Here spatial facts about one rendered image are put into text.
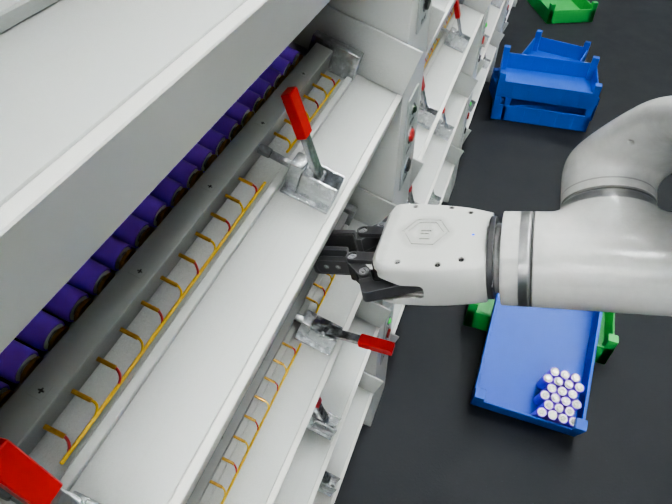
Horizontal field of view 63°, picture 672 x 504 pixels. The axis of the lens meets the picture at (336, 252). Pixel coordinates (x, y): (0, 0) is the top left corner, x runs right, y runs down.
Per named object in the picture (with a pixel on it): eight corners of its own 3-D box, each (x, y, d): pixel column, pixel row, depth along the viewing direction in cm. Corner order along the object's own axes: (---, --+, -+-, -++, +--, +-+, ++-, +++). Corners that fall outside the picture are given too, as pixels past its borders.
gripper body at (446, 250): (510, 191, 50) (391, 191, 54) (501, 264, 43) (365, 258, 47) (511, 253, 55) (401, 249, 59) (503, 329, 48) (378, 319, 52)
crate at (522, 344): (575, 437, 104) (587, 431, 97) (469, 403, 109) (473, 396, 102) (598, 295, 115) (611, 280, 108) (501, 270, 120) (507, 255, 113)
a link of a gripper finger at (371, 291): (451, 266, 49) (412, 239, 53) (381, 309, 46) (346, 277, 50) (452, 275, 49) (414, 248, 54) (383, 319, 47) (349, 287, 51)
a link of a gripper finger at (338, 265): (375, 246, 52) (310, 244, 54) (366, 269, 49) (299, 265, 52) (380, 271, 53) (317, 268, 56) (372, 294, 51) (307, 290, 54)
